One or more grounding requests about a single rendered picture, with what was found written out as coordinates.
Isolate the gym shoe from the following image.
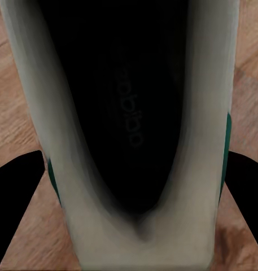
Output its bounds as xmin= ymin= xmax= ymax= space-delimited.
xmin=0 ymin=0 xmax=239 ymax=271

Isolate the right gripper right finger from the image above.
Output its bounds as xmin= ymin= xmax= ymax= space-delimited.
xmin=225 ymin=151 xmax=258 ymax=244

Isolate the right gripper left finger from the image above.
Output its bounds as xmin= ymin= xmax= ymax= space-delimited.
xmin=0 ymin=150 xmax=45 ymax=263

